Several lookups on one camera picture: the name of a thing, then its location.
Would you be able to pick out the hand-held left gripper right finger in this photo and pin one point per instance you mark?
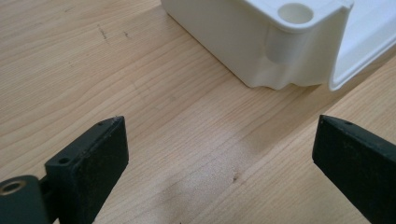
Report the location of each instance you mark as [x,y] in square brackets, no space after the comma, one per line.
[358,165]

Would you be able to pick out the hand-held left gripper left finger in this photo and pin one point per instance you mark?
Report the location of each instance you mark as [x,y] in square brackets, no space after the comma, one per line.
[93,161]

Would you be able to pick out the white plastic tray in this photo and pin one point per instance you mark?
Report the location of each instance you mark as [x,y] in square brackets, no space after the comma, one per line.
[236,40]

